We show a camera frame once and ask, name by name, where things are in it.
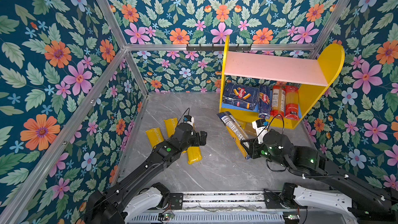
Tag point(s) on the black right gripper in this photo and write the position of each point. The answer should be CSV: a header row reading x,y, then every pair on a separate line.
x,y
252,144

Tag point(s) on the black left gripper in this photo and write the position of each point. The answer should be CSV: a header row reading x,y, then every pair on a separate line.
x,y
199,142

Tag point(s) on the yellow Pastatime spaghetti bag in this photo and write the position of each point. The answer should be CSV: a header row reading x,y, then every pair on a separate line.
x,y
170,125

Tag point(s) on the yellow-ended clear spaghetti bag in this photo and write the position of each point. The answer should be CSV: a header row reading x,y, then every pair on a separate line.
x,y
194,155

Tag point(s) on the blue Ankara spaghetti bag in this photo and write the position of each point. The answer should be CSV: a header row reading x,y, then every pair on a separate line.
x,y
233,127

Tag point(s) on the red spaghetti bag white label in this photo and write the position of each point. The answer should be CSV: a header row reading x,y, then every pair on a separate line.
x,y
278,102

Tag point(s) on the blue Barilla spaghetti box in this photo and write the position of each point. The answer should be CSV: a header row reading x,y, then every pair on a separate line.
x,y
264,102

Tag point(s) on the blue Barilla rigatoni box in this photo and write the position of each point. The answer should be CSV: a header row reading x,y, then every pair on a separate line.
x,y
241,96

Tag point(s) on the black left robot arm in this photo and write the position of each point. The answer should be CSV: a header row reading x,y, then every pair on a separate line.
x,y
109,207

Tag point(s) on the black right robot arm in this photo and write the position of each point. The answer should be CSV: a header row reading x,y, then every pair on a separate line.
x,y
355,198

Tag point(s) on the yellow pink blue shelf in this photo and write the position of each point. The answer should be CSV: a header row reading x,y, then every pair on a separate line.
x,y
314,76

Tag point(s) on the yellow spaghetti bag far left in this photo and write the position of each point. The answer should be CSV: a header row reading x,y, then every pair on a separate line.
x,y
154,136

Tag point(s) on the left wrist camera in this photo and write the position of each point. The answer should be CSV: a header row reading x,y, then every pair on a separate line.
x,y
189,120

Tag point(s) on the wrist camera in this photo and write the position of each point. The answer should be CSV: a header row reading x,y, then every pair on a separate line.
x,y
189,120
261,128

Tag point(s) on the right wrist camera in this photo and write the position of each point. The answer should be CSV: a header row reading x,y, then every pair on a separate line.
x,y
261,128

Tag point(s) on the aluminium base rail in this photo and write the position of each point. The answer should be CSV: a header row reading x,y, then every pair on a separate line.
x,y
235,207

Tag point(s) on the aluminium frame post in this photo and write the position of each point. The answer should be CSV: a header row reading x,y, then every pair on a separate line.
x,y
121,41

